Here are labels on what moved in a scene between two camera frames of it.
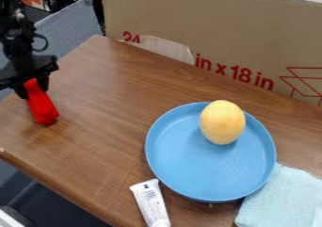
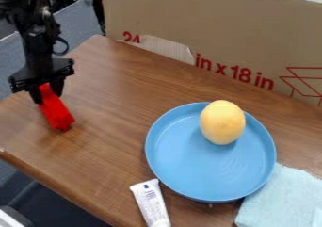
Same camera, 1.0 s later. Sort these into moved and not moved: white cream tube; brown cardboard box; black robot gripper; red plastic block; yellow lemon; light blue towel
Moved: black robot gripper; red plastic block
Not moved: brown cardboard box; yellow lemon; light blue towel; white cream tube
